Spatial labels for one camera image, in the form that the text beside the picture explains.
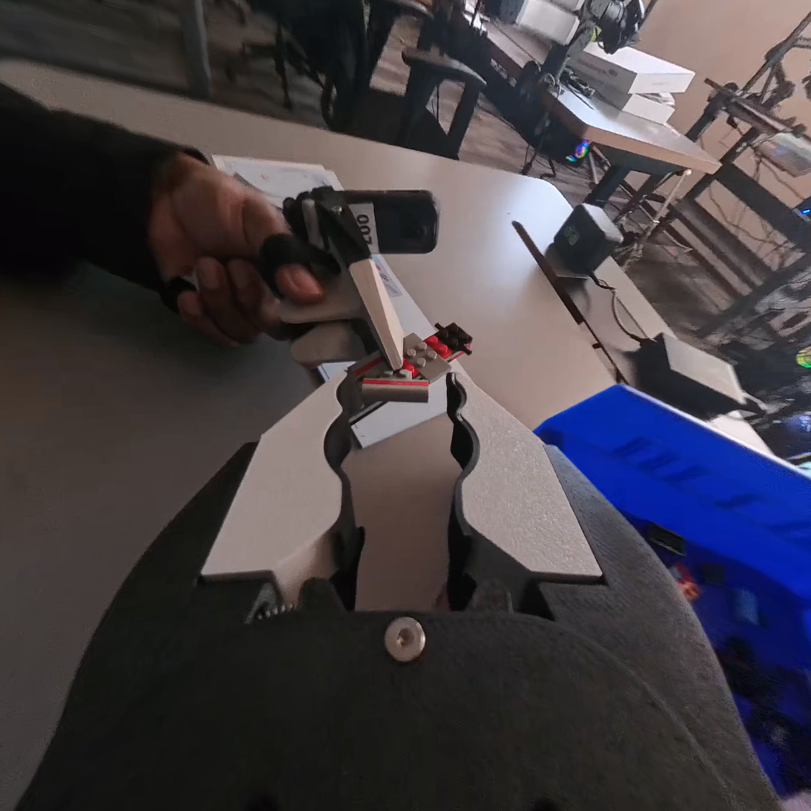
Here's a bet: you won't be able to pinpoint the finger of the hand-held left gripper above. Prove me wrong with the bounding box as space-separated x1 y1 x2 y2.
346 255 408 373

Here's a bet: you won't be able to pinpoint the person's left hand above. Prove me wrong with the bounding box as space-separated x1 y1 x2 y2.
149 152 324 348

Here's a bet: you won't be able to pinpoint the black office chair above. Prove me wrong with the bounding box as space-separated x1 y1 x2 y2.
402 51 487 159

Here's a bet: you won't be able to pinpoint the white black robot rig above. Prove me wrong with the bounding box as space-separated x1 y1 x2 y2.
570 0 647 53

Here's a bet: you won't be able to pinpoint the brown desk with black legs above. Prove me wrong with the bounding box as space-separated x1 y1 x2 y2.
539 82 723 210

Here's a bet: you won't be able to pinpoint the long grey studded plate assembly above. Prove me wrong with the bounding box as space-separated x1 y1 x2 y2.
350 321 475 406

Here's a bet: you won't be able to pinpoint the grey desk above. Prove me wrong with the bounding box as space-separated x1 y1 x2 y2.
0 60 774 811

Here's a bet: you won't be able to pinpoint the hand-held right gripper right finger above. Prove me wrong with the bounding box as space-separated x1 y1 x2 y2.
445 371 604 584

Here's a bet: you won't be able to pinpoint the pale blue instruction booklet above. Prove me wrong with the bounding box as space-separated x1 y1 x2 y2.
212 155 452 449

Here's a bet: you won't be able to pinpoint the black grey power adapter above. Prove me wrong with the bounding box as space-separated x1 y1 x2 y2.
634 331 764 419

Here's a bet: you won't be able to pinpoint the blue storage bin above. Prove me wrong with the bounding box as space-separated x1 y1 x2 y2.
534 383 811 811

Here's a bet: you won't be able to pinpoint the black power cable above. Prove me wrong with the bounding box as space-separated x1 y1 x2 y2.
589 269 653 346

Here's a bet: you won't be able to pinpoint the person's left forearm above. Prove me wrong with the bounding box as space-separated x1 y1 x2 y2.
0 82 213 289

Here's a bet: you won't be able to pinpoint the black box device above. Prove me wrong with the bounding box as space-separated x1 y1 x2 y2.
553 203 625 280

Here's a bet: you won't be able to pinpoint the white flat boxes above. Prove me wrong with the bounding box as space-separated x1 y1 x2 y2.
567 44 696 124

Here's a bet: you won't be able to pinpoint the pile of mixed toy bricks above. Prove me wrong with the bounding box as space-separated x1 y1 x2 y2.
646 526 811 799

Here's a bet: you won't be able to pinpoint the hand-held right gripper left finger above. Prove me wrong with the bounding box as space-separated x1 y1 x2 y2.
200 370 366 601

